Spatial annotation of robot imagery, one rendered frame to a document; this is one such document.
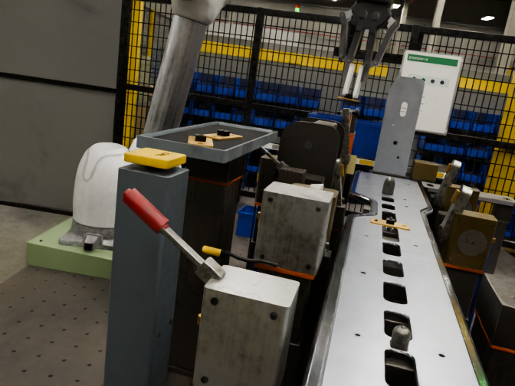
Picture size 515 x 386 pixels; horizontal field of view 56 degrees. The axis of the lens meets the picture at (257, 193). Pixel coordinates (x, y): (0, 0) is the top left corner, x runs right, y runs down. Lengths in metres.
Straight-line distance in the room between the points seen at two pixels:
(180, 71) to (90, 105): 2.03
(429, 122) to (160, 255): 1.60
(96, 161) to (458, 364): 1.04
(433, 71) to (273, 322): 1.69
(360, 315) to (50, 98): 3.12
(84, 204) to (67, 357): 0.48
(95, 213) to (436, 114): 1.36
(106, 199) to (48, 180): 2.31
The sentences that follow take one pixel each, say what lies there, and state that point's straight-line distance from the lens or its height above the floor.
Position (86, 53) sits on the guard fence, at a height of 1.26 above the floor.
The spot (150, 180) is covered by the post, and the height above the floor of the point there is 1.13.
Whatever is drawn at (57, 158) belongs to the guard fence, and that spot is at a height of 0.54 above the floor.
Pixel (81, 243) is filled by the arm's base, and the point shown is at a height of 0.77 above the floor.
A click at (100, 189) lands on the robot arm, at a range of 1.36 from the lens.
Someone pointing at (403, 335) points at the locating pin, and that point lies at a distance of 0.58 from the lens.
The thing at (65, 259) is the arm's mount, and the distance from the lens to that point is 1.39.
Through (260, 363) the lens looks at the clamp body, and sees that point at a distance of 0.52.
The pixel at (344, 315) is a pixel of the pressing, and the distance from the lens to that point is 0.63.
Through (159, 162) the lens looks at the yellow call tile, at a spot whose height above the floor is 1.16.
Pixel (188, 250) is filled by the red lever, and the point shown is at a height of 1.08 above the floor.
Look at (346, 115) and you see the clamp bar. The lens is 1.51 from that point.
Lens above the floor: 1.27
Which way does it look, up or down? 14 degrees down
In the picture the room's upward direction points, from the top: 8 degrees clockwise
